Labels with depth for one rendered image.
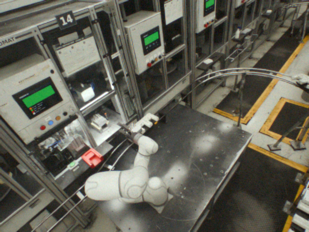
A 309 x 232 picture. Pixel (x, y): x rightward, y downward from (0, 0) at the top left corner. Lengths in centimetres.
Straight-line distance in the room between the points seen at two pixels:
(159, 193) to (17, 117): 110
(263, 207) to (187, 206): 109
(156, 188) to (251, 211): 132
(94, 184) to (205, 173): 113
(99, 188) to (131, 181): 17
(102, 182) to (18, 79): 82
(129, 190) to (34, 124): 89
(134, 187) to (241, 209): 175
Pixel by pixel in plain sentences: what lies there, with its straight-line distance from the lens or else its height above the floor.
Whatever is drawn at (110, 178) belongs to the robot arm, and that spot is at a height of 147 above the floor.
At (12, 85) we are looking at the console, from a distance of 149.
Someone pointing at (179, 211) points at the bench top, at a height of 68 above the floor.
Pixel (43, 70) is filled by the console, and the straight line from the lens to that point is 152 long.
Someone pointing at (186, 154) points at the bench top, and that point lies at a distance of 206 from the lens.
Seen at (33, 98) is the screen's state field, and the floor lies 166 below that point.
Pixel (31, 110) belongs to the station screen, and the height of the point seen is 159.
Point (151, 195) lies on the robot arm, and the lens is 163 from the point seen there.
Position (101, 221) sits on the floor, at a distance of 267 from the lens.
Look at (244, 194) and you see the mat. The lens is 267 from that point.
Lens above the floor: 233
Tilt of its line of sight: 41 degrees down
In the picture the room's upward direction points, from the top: 10 degrees counter-clockwise
